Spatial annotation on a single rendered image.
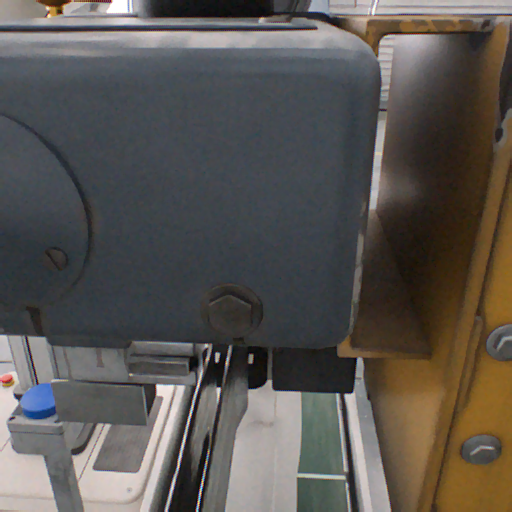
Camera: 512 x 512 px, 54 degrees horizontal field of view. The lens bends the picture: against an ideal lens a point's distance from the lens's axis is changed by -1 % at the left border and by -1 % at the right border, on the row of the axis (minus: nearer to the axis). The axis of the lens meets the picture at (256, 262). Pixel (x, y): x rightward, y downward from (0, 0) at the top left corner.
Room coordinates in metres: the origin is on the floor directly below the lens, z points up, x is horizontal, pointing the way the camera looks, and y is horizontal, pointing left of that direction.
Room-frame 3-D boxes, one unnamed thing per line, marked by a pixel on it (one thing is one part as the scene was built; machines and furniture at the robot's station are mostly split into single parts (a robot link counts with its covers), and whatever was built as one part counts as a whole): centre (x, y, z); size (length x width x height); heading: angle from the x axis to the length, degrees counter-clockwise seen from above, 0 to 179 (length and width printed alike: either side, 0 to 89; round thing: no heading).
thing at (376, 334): (0.33, -0.08, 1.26); 0.22 x 0.05 x 0.16; 176
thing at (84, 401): (0.42, 0.16, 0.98); 0.09 x 0.05 x 0.05; 86
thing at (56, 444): (0.55, 0.30, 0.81); 0.08 x 0.08 x 0.06; 86
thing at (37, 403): (0.55, 0.30, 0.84); 0.06 x 0.06 x 0.02
